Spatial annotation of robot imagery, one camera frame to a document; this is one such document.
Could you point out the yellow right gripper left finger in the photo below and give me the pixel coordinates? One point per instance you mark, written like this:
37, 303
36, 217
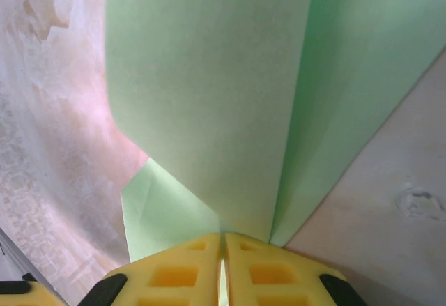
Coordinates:
209, 267

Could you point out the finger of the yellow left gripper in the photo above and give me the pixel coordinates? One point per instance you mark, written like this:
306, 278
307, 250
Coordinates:
35, 299

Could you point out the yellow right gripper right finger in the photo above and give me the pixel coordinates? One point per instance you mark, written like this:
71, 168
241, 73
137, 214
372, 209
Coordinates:
237, 267

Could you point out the light green paper sheet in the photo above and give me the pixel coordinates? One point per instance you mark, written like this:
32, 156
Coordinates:
209, 93

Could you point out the long aluminium mounting rail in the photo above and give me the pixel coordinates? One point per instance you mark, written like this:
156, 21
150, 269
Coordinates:
10, 257

